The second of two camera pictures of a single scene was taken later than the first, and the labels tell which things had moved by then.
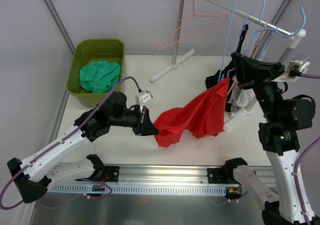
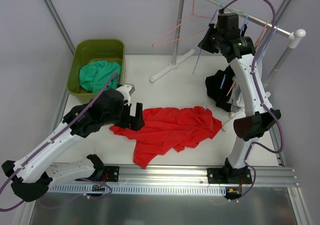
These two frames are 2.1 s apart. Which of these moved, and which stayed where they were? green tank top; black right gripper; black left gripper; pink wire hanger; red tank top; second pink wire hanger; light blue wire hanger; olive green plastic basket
Moved: black right gripper; light blue wire hanger; black left gripper; pink wire hanger; red tank top
Stayed: second pink wire hanger; green tank top; olive green plastic basket
